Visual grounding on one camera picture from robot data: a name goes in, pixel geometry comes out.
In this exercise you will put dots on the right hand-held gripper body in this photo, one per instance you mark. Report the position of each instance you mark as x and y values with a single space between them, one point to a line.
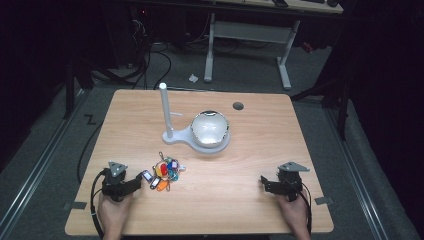
289 181

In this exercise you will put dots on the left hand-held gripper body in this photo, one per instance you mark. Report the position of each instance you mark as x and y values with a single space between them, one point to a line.
113 181

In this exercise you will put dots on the bunch of colourful key tags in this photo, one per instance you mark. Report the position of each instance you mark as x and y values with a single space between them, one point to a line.
165 172

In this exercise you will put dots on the person's left hand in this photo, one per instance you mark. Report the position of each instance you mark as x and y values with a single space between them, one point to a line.
113 216

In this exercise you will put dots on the person's right hand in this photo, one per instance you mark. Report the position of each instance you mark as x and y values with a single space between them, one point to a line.
295 216

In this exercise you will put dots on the grey tape piece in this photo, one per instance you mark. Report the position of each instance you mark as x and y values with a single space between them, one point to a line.
78 205
323 200

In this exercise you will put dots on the white stand with pole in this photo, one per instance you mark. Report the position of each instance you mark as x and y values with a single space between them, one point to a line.
173 135

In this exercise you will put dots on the white round bowl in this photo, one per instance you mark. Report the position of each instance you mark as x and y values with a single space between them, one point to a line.
209 128

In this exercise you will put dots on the black metal stand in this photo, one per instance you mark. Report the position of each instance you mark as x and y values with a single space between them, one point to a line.
70 90
343 100

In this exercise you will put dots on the white paper scrap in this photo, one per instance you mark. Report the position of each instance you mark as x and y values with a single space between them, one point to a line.
193 78

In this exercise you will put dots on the metal floor rail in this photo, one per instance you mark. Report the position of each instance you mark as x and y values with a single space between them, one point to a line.
36 166
356 173

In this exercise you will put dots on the grey desk frame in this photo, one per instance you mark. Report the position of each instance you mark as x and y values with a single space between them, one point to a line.
248 31

